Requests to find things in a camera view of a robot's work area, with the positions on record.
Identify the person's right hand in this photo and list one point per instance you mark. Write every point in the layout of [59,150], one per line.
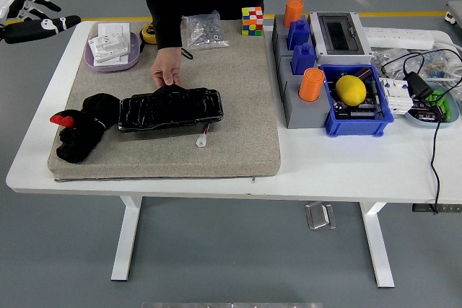
[166,64]

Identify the black glossy panel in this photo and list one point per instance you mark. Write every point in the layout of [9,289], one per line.
[173,109]

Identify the black rag with red tag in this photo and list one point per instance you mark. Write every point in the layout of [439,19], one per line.
[83,135]

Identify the table height control panel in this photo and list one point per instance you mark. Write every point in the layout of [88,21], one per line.
[420,208]

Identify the purple tray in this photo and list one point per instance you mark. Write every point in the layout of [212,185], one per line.
[133,57]

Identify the yellow black tape measure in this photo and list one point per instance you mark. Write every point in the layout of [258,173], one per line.
[148,34]

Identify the clear bag of screws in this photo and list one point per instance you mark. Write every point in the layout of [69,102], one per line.
[205,34]

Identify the grey-brown mat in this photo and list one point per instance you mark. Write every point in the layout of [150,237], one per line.
[234,81]

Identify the colourful puzzle cube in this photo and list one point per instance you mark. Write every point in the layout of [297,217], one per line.
[252,21]

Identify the blue peg block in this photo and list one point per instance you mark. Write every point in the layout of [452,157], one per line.
[304,61]
[299,34]

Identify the orange cylinder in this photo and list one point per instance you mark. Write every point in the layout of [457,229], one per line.
[293,12]
[311,84]

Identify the grey-white distribution box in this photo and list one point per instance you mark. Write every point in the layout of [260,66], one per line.
[339,34]

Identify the white table leg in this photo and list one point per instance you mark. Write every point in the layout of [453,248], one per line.
[126,236]
[377,246]

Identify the yellow lemon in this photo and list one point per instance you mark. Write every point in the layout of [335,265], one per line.
[351,91]

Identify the brown cylinder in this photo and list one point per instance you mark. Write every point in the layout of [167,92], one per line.
[365,73]

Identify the blue plastic bin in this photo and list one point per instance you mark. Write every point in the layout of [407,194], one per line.
[355,127]

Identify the dark circuit board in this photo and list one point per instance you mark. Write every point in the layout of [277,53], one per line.
[361,111]
[426,113]

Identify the clear bags of small parts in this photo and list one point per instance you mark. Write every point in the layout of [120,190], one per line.
[388,57]

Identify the white power strip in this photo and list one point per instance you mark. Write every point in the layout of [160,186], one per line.
[397,35]

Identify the white circuit breaker block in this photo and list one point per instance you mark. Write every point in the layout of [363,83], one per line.
[397,100]

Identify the light blue dish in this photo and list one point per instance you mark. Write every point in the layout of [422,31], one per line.
[422,122]

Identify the green terminal block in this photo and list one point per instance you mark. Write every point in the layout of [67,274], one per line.
[436,97]

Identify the white cart corner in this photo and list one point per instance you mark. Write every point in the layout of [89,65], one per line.
[455,12]

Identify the white switch bracket pieces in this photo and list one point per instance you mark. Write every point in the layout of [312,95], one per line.
[108,48]

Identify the white square wall plate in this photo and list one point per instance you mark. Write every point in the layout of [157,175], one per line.
[113,28]

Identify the silver metal bracket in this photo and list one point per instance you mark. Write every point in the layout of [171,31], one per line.
[319,216]

